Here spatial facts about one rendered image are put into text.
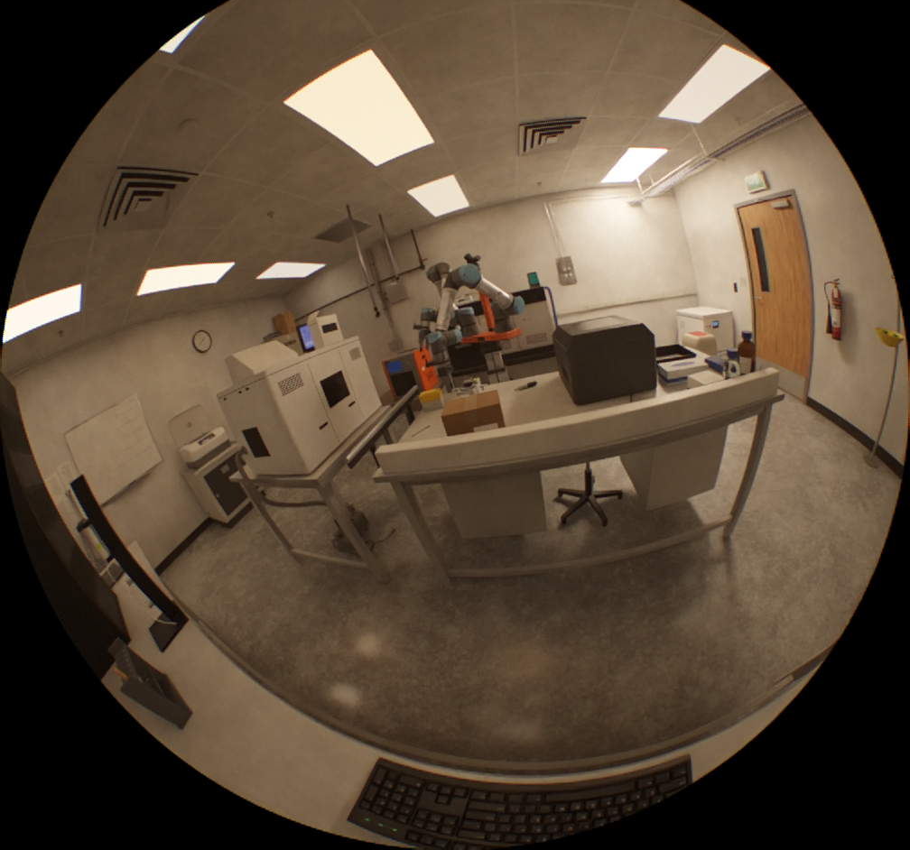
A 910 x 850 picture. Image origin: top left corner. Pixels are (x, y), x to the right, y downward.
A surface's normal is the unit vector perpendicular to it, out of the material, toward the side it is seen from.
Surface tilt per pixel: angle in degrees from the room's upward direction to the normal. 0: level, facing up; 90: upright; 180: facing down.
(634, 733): 0
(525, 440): 90
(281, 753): 0
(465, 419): 90
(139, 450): 90
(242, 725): 0
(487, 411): 90
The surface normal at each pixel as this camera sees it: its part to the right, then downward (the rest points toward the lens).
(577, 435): -0.19, 0.36
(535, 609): -0.27, -0.92
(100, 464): 0.94, -0.18
